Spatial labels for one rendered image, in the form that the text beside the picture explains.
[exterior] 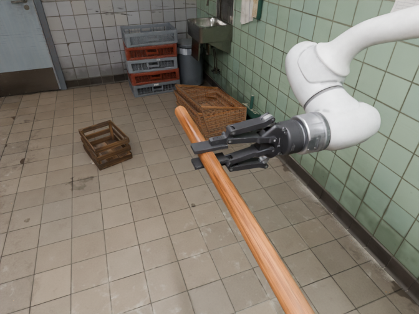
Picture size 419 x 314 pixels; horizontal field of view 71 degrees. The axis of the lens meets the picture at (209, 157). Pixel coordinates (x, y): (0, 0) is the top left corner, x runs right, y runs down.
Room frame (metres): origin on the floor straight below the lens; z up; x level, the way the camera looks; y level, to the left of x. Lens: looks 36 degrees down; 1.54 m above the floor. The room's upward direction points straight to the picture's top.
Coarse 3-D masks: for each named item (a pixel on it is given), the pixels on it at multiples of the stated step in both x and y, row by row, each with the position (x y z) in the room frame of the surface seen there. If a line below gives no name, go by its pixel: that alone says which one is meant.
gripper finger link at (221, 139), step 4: (232, 128) 0.50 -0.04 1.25; (228, 132) 0.50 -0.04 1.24; (216, 136) 0.50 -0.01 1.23; (220, 136) 0.50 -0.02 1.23; (224, 136) 0.50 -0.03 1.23; (228, 136) 0.49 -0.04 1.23; (232, 136) 0.50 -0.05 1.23; (212, 140) 0.49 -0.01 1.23; (216, 140) 0.49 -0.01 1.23; (220, 140) 0.49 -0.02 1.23; (224, 140) 0.49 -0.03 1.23; (212, 144) 0.48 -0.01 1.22; (216, 144) 0.49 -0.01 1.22; (220, 144) 0.49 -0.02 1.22
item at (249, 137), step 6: (246, 132) 0.53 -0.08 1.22; (252, 132) 0.53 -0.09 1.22; (258, 132) 0.54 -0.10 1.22; (228, 138) 0.49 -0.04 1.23; (234, 138) 0.50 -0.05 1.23; (240, 138) 0.50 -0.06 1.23; (246, 138) 0.50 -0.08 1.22; (252, 138) 0.51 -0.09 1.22; (258, 138) 0.51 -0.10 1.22; (264, 138) 0.51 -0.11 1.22; (270, 138) 0.51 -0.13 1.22; (276, 138) 0.52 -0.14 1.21
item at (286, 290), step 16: (176, 112) 0.66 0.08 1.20; (192, 128) 0.56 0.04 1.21; (208, 160) 0.45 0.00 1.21; (224, 176) 0.40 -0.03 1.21; (224, 192) 0.36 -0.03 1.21; (240, 208) 0.32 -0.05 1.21; (240, 224) 0.29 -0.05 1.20; (256, 224) 0.29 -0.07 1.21; (256, 240) 0.26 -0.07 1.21; (256, 256) 0.24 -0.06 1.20; (272, 256) 0.23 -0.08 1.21; (272, 272) 0.21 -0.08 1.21; (288, 272) 0.21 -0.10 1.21; (272, 288) 0.20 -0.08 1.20; (288, 288) 0.19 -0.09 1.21; (288, 304) 0.17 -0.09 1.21; (304, 304) 0.17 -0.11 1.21
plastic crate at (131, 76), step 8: (144, 72) 3.44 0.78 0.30; (152, 72) 3.47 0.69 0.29; (160, 72) 3.50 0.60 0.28; (168, 72) 3.82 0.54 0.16; (176, 72) 3.58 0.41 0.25; (136, 80) 3.52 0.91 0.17; (144, 80) 3.52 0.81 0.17; (152, 80) 3.53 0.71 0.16; (160, 80) 3.50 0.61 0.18; (168, 80) 3.54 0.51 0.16
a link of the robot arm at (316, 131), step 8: (312, 112) 0.59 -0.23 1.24; (296, 120) 0.57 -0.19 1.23; (304, 120) 0.55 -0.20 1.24; (312, 120) 0.55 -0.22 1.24; (320, 120) 0.55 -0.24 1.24; (304, 128) 0.54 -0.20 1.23; (312, 128) 0.53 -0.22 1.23; (320, 128) 0.54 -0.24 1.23; (328, 128) 0.54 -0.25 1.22; (304, 136) 0.53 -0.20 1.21; (312, 136) 0.52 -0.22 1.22; (320, 136) 0.53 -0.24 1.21; (328, 136) 0.53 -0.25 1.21; (304, 144) 0.53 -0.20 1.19; (312, 144) 0.52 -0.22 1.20; (320, 144) 0.53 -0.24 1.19; (304, 152) 0.52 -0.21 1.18; (312, 152) 0.53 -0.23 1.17
